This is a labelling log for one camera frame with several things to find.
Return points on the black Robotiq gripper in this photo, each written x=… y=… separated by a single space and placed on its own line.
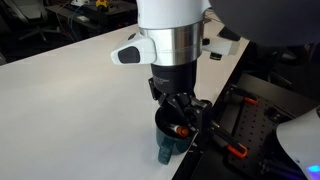
x=173 y=78

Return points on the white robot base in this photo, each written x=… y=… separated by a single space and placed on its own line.
x=300 y=140

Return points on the yellow tool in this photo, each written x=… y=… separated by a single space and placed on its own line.
x=101 y=4

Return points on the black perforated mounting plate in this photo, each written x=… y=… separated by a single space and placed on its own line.
x=256 y=126

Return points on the black desk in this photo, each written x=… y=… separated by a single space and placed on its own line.
x=100 y=18

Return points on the black office chair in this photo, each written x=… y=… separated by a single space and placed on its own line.
x=300 y=73

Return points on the dark office chair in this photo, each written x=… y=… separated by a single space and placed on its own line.
x=28 y=8

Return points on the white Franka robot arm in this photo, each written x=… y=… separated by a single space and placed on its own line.
x=170 y=43

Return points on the dark teal mug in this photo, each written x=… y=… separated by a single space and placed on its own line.
x=165 y=153

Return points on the orange capped marker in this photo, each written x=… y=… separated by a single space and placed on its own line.
x=181 y=131

